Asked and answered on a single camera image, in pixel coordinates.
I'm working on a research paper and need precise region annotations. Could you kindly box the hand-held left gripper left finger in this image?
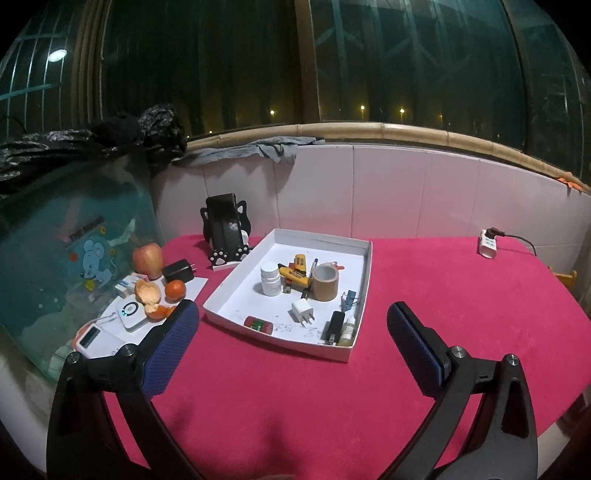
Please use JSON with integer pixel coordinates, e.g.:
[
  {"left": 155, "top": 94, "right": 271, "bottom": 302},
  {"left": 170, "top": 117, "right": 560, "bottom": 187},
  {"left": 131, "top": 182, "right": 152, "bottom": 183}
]
[{"left": 46, "top": 298, "right": 200, "bottom": 480}]

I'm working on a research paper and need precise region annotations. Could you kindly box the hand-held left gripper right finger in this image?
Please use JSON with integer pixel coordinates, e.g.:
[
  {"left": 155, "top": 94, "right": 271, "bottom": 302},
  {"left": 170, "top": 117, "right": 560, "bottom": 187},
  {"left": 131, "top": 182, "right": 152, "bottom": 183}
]
[{"left": 386, "top": 301, "right": 541, "bottom": 480}]

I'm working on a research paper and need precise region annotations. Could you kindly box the white shallow box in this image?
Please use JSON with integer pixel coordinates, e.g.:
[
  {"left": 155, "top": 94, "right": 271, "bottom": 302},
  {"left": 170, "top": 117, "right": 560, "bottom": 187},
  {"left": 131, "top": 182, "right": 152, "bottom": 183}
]
[{"left": 203, "top": 228, "right": 374, "bottom": 363}]

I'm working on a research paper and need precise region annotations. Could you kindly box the black clear pen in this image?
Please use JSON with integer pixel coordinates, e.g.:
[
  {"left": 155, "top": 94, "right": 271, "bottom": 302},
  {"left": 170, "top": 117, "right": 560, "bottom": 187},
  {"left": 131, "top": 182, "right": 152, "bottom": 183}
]
[{"left": 301, "top": 258, "right": 319, "bottom": 298}]

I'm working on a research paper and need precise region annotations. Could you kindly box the orange peel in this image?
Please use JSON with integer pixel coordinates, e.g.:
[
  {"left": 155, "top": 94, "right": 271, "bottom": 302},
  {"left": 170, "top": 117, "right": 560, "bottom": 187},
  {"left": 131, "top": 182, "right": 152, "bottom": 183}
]
[
  {"left": 134, "top": 279, "right": 162, "bottom": 308},
  {"left": 145, "top": 302, "right": 178, "bottom": 321}
]

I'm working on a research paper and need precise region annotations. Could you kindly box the white square device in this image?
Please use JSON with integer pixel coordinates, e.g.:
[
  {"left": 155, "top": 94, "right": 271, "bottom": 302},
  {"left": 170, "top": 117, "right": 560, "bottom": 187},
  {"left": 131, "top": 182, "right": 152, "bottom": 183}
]
[{"left": 115, "top": 300, "right": 151, "bottom": 332}]

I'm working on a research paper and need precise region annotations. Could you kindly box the white paper sheet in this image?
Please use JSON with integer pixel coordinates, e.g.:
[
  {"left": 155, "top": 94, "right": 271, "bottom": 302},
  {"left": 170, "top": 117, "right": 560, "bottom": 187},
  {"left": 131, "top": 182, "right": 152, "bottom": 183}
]
[{"left": 74, "top": 277, "right": 208, "bottom": 361}]

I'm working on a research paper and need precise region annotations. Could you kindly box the small medicine box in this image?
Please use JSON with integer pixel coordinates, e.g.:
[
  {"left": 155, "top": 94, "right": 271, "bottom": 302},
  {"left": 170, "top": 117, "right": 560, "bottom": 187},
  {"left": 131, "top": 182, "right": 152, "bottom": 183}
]
[{"left": 115, "top": 272, "right": 148, "bottom": 298}]

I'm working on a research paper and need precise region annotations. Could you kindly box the white device with screen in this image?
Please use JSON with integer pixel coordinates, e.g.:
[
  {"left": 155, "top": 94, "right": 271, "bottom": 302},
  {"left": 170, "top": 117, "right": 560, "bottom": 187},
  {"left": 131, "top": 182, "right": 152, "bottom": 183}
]
[{"left": 76, "top": 323, "right": 105, "bottom": 354}]

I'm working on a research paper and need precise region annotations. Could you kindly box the red apple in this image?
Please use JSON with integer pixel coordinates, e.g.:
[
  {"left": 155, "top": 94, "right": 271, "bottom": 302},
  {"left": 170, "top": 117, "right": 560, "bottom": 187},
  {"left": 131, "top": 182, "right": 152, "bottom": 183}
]
[{"left": 132, "top": 243, "right": 163, "bottom": 281}]

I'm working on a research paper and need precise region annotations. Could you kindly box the small red green case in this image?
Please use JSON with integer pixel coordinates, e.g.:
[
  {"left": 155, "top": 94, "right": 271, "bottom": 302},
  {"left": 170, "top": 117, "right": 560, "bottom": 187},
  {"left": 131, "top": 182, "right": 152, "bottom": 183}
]
[{"left": 243, "top": 315, "right": 274, "bottom": 334}]

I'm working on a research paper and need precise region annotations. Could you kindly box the black cat phone stand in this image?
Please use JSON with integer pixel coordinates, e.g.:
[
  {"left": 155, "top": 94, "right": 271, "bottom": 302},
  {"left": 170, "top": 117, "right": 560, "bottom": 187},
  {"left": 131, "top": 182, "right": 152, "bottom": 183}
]
[{"left": 200, "top": 196, "right": 252, "bottom": 271}]

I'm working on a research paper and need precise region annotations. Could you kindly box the brown tape roll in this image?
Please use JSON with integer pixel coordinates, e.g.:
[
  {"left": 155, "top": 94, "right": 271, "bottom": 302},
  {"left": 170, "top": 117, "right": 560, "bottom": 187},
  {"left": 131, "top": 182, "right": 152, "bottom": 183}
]
[{"left": 313, "top": 262, "right": 341, "bottom": 302}]

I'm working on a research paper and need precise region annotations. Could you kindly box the white pill bottle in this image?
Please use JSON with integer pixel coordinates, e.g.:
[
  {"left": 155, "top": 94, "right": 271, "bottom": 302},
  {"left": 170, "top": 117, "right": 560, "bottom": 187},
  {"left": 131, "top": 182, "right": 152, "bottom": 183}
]
[{"left": 260, "top": 262, "right": 282, "bottom": 297}]

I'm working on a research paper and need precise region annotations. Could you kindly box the white charger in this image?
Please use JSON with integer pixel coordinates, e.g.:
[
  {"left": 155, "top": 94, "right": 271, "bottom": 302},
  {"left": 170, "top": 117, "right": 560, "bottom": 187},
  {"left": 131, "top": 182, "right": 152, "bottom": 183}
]
[{"left": 291, "top": 300, "right": 315, "bottom": 326}]

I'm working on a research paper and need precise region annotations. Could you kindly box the white power strip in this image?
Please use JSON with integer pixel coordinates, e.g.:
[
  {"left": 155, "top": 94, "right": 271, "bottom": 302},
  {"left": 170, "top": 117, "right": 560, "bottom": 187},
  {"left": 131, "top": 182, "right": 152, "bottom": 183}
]
[{"left": 478, "top": 228, "right": 502, "bottom": 258}]

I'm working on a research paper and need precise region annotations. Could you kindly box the black smartphone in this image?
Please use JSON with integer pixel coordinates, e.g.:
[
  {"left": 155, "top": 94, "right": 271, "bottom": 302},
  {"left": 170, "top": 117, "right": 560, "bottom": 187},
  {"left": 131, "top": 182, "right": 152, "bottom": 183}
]
[{"left": 205, "top": 194, "right": 243, "bottom": 250}]

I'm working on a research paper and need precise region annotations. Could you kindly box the clear mouse print bag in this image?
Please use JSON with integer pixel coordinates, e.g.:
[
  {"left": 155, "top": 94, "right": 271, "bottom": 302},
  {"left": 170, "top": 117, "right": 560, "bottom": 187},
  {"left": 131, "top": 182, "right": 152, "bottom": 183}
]
[{"left": 0, "top": 152, "right": 162, "bottom": 384}]

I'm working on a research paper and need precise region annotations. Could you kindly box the yellow wooden stool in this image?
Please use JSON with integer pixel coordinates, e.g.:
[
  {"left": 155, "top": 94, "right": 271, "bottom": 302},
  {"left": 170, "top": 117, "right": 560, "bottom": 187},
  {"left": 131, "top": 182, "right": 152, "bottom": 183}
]
[{"left": 549, "top": 265, "right": 578, "bottom": 294}]

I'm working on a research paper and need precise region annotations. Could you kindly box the black plastic bag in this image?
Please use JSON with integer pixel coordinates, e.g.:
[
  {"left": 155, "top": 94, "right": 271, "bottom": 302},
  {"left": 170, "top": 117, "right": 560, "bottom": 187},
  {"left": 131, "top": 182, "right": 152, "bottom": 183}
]
[{"left": 0, "top": 104, "right": 188, "bottom": 195}]

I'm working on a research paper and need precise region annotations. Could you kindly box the grey cloth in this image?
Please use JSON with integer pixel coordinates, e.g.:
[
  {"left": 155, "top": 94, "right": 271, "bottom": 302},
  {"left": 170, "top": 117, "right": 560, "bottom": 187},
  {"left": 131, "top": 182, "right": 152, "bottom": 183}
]
[{"left": 173, "top": 136, "right": 326, "bottom": 167}]

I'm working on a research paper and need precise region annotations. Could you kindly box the large glass window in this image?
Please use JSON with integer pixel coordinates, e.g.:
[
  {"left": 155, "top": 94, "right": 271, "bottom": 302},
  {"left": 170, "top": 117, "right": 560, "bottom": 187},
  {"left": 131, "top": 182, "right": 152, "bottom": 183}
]
[{"left": 0, "top": 0, "right": 591, "bottom": 185}]

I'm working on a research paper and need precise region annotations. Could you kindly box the black wall charger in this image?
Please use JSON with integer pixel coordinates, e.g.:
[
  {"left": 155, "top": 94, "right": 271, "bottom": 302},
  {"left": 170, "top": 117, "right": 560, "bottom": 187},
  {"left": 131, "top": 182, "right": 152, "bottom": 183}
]
[{"left": 161, "top": 259, "right": 197, "bottom": 283}]

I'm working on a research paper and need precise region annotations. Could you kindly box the black plug with cable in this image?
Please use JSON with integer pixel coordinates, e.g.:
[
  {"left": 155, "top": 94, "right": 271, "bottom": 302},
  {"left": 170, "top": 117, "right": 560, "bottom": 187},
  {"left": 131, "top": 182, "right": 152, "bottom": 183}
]
[{"left": 487, "top": 226, "right": 539, "bottom": 257}]

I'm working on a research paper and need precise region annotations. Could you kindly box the bamboo rail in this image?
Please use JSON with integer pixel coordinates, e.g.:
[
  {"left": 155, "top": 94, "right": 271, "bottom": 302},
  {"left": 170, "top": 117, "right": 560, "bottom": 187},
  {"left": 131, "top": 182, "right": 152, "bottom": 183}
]
[{"left": 185, "top": 122, "right": 591, "bottom": 192}]

